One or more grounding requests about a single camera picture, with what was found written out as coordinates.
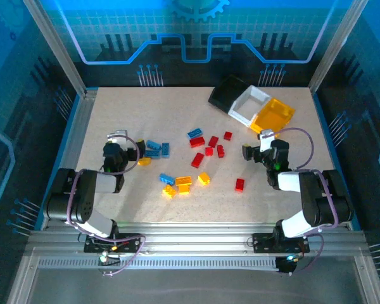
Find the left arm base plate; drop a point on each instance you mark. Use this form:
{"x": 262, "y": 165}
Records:
{"x": 130, "y": 242}

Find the aluminium side rail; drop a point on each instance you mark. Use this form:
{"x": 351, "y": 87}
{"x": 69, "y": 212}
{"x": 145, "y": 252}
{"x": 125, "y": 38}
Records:
{"x": 82, "y": 117}

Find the small red lego brick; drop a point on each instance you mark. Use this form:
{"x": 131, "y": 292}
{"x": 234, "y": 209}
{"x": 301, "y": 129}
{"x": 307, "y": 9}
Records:
{"x": 227, "y": 135}
{"x": 209, "y": 151}

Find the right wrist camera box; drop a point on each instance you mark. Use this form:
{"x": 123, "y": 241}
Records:
{"x": 266, "y": 141}

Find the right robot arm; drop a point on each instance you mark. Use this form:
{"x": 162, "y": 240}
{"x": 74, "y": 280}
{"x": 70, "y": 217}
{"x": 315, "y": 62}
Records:
{"x": 313, "y": 196}

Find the yellow plastic container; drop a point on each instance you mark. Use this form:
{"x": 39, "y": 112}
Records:
{"x": 272, "y": 115}

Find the aluminium table rail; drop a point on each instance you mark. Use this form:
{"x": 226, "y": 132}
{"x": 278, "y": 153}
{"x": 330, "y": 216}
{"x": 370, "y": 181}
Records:
{"x": 193, "y": 236}

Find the aluminium frame post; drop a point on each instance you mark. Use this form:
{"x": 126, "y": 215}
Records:
{"x": 335, "y": 47}
{"x": 57, "y": 54}

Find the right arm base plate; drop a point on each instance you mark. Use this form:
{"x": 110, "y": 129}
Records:
{"x": 261, "y": 242}

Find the black plastic container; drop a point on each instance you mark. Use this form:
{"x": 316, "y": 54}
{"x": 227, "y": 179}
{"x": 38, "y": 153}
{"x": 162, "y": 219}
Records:
{"x": 225, "y": 92}

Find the white plastic container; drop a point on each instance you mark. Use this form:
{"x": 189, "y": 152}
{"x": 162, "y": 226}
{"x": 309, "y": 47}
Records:
{"x": 239, "y": 117}

